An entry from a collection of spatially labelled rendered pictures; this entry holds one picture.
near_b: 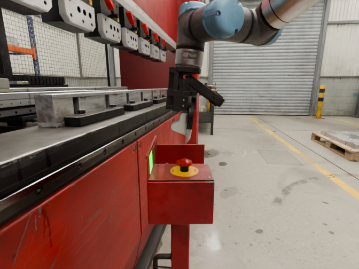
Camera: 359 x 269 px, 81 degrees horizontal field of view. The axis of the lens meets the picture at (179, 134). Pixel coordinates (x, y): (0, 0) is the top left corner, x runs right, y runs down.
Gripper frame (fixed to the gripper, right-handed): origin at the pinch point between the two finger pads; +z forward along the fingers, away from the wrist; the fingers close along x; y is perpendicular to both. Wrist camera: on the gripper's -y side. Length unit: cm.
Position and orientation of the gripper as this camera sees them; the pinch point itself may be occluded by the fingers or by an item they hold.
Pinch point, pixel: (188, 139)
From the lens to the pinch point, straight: 62.2
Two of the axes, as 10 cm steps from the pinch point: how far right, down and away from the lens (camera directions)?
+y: -10.0, -0.9, -0.2
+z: -0.9, 9.7, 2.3
